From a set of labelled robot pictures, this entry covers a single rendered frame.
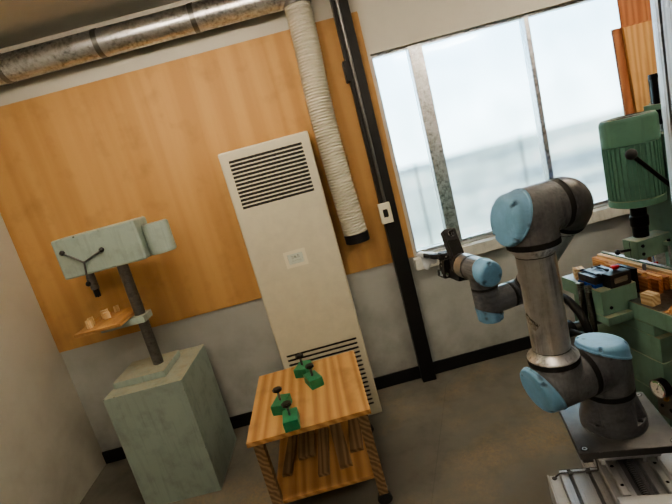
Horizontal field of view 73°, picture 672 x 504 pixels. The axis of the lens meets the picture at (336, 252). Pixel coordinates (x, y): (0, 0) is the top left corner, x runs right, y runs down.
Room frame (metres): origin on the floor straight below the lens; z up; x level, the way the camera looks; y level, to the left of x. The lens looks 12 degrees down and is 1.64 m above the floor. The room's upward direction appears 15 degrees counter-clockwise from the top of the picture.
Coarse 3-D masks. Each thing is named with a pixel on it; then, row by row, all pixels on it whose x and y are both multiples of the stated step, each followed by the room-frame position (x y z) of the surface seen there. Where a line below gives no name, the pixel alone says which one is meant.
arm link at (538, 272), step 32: (512, 192) 0.97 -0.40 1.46; (544, 192) 0.95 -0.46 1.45; (512, 224) 0.94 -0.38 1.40; (544, 224) 0.93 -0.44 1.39; (544, 256) 0.94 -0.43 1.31; (544, 288) 0.94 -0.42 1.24; (544, 320) 0.95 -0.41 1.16; (544, 352) 0.95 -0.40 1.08; (576, 352) 0.95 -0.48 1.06; (544, 384) 0.93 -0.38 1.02; (576, 384) 0.93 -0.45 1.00
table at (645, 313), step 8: (568, 280) 1.77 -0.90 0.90; (576, 280) 1.74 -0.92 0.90; (568, 288) 1.78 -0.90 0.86; (664, 296) 1.42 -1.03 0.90; (632, 304) 1.43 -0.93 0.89; (640, 304) 1.40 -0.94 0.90; (664, 304) 1.36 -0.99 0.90; (616, 312) 1.45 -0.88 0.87; (624, 312) 1.44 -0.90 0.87; (632, 312) 1.43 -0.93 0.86; (640, 312) 1.40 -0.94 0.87; (648, 312) 1.37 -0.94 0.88; (656, 312) 1.34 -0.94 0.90; (600, 320) 1.47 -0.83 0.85; (608, 320) 1.43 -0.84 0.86; (616, 320) 1.43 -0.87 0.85; (624, 320) 1.43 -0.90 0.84; (640, 320) 1.41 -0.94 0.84; (648, 320) 1.37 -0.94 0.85; (656, 320) 1.34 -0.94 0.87; (664, 320) 1.31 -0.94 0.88; (664, 328) 1.31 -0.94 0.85
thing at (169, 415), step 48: (96, 240) 2.44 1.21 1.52; (144, 240) 2.49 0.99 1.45; (96, 288) 2.52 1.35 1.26; (144, 336) 2.51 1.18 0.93; (144, 384) 2.36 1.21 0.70; (192, 384) 2.40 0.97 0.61; (144, 432) 2.30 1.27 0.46; (192, 432) 2.29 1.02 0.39; (144, 480) 2.30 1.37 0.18; (192, 480) 2.29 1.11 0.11
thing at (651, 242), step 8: (656, 232) 1.57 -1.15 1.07; (664, 232) 1.55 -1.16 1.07; (624, 240) 1.59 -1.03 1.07; (632, 240) 1.56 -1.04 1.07; (640, 240) 1.54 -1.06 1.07; (648, 240) 1.53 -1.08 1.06; (656, 240) 1.54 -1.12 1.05; (664, 240) 1.54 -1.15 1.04; (624, 248) 1.59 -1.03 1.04; (632, 248) 1.55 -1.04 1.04; (640, 248) 1.53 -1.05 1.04; (648, 248) 1.53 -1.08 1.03; (656, 248) 1.54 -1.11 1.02; (664, 248) 1.54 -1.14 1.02; (632, 256) 1.56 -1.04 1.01; (640, 256) 1.53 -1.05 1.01; (648, 256) 1.53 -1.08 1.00
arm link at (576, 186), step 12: (564, 180) 0.97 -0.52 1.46; (576, 180) 0.98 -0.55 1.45; (576, 192) 0.95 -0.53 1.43; (588, 192) 0.97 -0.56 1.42; (576, 204) 1.07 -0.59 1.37; (588, 204) 0.96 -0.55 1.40; (576, 216) 0.95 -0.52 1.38; (588, 216) 0.98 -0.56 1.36; (564, 228) 1.02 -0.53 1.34; (576, 228) 1.01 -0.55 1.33; (564, 240) 1.06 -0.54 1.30; (516, 276) 1.25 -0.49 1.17; (516, 288) 1.23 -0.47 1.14
